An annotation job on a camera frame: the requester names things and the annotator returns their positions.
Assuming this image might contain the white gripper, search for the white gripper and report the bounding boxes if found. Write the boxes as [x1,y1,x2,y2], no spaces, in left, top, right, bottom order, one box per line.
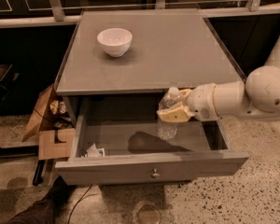
[157,83,218,123]

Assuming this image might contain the clear plastic water bottle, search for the clear plastic water bottle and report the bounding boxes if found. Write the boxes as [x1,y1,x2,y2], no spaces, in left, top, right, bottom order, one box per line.
[157,87,183,141]

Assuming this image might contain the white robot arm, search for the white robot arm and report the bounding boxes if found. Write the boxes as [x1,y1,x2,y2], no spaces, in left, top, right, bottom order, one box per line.
[157,36,280,123]

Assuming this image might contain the grey open top drawer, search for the grey open top drawer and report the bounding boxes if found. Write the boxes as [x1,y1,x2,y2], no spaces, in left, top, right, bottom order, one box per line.
[56,95,248,185]

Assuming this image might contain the metal drawer knob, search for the metal drawer knob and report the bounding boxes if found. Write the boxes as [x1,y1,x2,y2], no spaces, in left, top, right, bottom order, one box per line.
[151,169,161,179]

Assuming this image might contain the grey wooden nightstand cabinet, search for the grey wooden nightstand cabinet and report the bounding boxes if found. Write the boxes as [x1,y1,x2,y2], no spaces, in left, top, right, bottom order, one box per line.
[53,8,247,129]

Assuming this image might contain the white ceramic bowl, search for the white ceramic bowl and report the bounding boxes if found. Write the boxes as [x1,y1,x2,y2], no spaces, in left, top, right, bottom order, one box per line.
[97,28,133,57]

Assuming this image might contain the crumpled white paper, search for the crumpled white paper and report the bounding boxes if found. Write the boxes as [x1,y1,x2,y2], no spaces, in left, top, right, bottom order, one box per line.
[82,143,105,158]

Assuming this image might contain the crumpled wrappers in box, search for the crumpled wrappers in box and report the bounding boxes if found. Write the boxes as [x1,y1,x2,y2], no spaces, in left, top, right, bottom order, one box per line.
[49,100,66,115]

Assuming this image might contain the brown cardboard box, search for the brown cardboard box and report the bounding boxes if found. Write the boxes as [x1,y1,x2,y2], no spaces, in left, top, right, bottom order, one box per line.
[22,85,75,160]

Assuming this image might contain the black cylindrical bar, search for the black cylindrical bar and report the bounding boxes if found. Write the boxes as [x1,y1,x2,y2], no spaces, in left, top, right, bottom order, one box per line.
[33,160,45,186]

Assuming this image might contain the dark trouser leg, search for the dark trouser leg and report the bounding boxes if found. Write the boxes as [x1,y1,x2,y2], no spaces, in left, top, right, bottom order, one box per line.
[3,175,76,224]

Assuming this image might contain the black cable on floor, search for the black cable on floor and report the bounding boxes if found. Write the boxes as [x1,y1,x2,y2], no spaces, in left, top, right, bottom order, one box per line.
[66,184,94,224]

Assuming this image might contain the metal window frame rail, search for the metal window frame rail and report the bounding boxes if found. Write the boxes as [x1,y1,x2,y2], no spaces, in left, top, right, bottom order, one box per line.
[0,0,280,30]

